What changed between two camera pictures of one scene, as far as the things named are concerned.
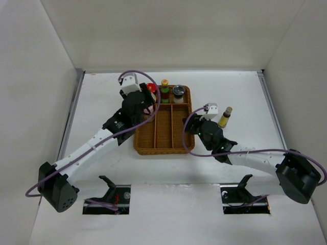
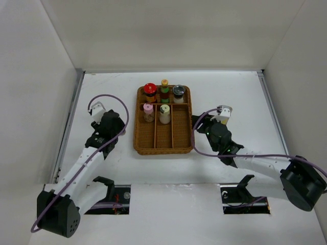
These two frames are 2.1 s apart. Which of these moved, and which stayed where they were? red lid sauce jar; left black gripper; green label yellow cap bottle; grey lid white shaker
Moved: left black gripper
Stayed: red lid sauce jar; green label yellow cap bottle; grey lid white shaker
